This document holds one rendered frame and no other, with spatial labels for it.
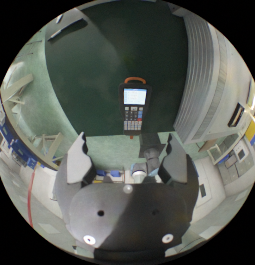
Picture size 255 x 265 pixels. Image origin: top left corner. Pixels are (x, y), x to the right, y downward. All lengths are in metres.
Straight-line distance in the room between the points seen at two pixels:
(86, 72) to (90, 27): 0.15
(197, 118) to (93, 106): 0.31
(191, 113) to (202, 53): 0.17
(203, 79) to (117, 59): 0.21
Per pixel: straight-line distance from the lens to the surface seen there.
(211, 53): 0.23
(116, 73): 0.24
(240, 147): 3.04
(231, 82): 0.31
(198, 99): 0.24
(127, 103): 0.23
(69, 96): 0.31
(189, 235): 0.32
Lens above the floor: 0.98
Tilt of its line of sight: 45 degrees down
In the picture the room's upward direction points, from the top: 179 degrees clockwise
